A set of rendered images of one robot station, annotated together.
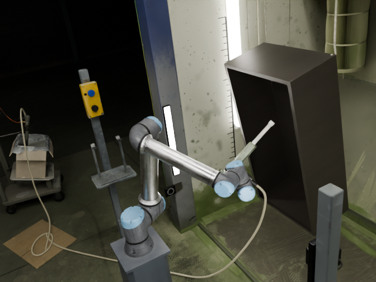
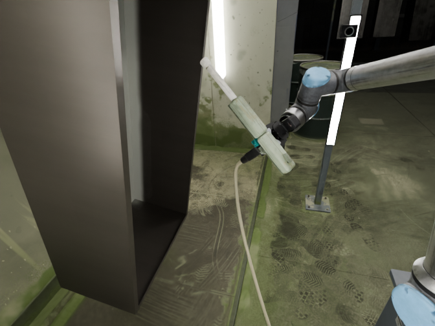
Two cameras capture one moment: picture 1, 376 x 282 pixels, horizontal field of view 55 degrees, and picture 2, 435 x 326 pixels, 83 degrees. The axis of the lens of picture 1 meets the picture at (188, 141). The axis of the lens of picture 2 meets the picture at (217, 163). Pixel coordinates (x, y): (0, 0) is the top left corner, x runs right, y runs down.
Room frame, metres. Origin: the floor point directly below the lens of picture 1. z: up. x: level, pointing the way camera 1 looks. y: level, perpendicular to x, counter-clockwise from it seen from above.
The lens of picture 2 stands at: (2.60, 0.14, 1.49)
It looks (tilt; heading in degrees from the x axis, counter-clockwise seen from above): 31 degrees down; 223
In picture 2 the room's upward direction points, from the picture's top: 4 degrees counter-clockwise
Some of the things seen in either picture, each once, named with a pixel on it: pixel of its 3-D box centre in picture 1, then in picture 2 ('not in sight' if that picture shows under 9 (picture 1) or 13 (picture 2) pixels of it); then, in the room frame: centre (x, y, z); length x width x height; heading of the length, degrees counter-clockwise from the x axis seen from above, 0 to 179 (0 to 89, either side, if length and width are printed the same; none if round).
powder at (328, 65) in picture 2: not in sight; (324, 66); (-0.58, -1.01, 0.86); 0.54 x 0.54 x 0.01
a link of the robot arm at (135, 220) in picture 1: (135, 223); not in sight; (1.85, 0.40, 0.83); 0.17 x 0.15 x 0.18; 148
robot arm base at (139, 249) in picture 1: (137, 240); not in sight; (1.84, 0.40, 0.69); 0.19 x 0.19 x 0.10
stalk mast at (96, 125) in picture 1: (106, 165); not in sight; (2.68, 0.70, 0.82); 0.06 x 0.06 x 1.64; 26
